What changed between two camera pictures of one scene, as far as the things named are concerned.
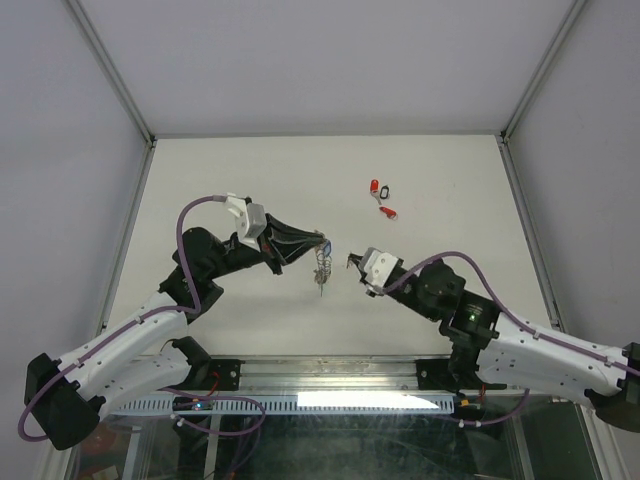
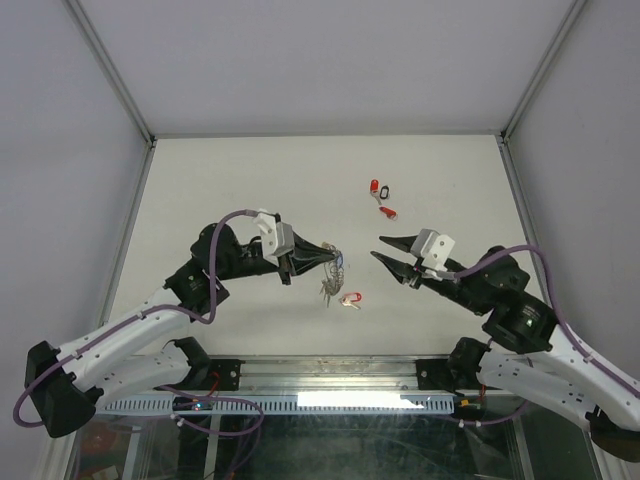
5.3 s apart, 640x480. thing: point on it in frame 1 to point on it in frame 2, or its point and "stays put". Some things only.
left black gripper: x=275 y=229 to x=304 y=257
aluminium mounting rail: x=280 y=375 stays put
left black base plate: x=218 y=374 stays put
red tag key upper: x=374 y=190 stays put
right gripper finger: x=357 y=259 to x=404 y=243
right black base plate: x=434 y=374 stays put
